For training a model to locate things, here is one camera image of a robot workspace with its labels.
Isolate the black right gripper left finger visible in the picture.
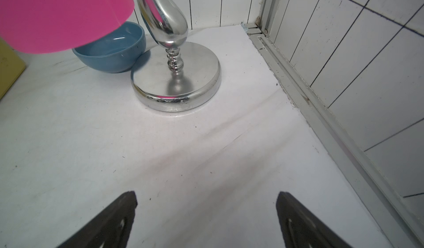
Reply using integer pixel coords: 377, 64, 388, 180
59, 191, 138, 248

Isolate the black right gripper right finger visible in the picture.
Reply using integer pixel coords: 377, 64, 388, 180
276, 192, 351, 248

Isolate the olive three-drawer cabinet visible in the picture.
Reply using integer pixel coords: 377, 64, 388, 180
0, 39, 26, 98

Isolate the chrome glass rack stand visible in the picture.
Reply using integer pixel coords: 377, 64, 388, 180
131, 0, 221, 113

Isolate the blue ceramic bowl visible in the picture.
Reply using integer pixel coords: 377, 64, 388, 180
72, 21, 146, 73

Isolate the pink plastic goblet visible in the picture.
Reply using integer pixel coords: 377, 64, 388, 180
1, 0, 134, 53

